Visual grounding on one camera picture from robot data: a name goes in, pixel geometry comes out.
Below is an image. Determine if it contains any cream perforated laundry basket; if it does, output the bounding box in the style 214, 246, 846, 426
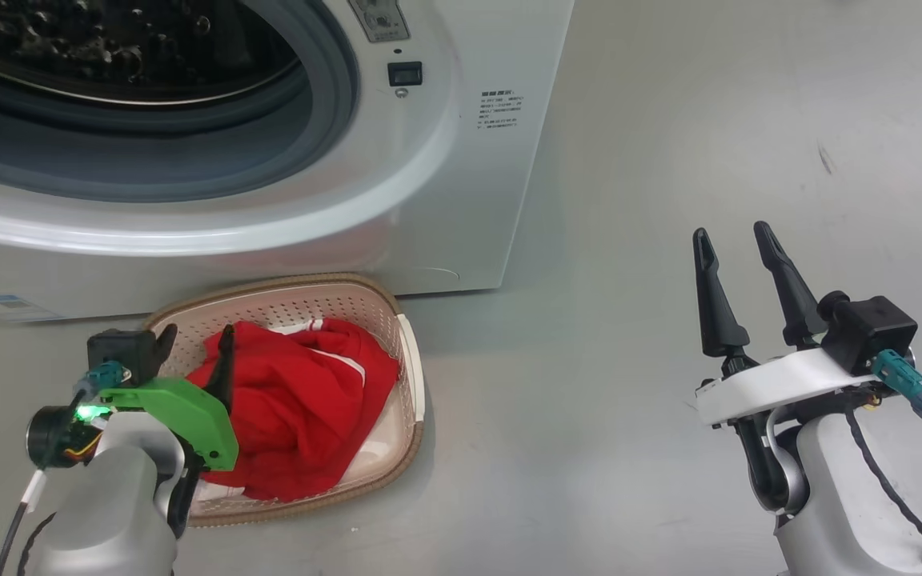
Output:
143, 273, 427, 528

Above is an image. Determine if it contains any white washing machine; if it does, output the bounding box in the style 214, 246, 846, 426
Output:
0, 0, 576, 322

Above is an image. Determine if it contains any teal right camera cable connector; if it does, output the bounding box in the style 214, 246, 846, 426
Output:
870, 349, 922, 447

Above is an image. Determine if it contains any red garment with white trim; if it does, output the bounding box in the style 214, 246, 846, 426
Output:
186, 318, 401, 503

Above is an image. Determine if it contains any teal left camera cable connector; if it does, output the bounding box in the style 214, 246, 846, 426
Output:
0, 360, 128, 576

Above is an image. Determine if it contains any teal camera cable connector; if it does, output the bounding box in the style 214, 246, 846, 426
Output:
870, 349, 922, 447
0, 360, 128, 576

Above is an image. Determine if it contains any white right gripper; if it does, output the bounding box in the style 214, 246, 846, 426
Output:
691, 222, 879, 427

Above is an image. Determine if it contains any braided black right arm cable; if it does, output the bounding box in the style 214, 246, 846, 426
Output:
844, 408, 922, 576

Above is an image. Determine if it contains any grey warning label sticker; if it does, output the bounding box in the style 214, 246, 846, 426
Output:
347, 0, 411, 43

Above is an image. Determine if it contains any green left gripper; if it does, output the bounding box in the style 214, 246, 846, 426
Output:
99, 322, 240, 472

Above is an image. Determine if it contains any blue energy label sticker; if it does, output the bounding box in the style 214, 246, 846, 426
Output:
0, 294, 62, 323

